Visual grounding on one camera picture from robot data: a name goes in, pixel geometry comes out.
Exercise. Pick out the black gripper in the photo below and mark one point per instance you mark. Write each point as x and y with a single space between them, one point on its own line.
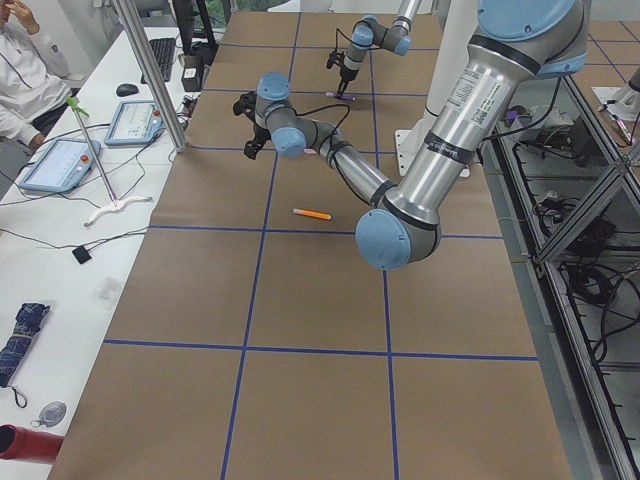
259 133
346 76

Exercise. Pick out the purple marker pen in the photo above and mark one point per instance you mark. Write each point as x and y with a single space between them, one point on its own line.
345 97

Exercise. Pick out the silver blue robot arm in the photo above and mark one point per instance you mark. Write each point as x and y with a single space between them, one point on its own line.
513 42
368 34

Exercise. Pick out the orange highlighter pen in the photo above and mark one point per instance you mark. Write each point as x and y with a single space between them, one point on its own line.
312 214

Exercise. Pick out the black rectangular box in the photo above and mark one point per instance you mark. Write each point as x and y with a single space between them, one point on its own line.
192 73

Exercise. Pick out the far blue teach pendant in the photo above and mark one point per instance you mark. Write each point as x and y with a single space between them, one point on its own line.
135 123

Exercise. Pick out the blue teach pendant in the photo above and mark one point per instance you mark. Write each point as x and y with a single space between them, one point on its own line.
61 167
135 123

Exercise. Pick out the black keyboard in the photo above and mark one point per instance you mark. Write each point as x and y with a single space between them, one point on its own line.
164 51

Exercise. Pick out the black computer mouse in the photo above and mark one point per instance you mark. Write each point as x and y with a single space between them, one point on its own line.
126 89

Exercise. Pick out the near blue teach pendant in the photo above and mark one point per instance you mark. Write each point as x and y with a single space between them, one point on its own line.
61 167

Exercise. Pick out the small black square box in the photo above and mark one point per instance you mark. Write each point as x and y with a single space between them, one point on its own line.
81 254

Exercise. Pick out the person in white hoodie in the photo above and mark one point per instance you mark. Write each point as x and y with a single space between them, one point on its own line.
33 68

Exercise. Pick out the folded navy umbrella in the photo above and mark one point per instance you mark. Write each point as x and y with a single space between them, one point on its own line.
28 322

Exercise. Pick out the red cylinder bottle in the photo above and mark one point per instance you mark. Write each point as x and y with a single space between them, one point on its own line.
21 444

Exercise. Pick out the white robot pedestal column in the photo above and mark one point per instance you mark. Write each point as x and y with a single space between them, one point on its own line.
458 21

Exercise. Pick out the aluminium frame post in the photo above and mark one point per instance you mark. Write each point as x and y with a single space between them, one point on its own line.
140 45

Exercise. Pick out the silver round keychain tag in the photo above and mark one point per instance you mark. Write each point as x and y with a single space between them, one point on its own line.
50 415

